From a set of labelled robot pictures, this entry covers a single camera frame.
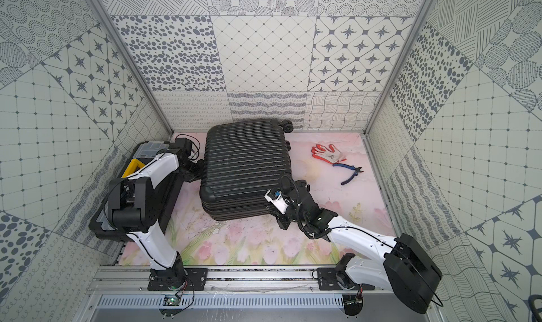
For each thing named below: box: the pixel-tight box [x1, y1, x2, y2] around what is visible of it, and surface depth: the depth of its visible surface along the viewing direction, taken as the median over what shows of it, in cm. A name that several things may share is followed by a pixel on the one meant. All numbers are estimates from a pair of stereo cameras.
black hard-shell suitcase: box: [199, 119, 294, 222], surface depth 82 cm
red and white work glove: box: [310, 144, 347, 164], surface depth 113 cm
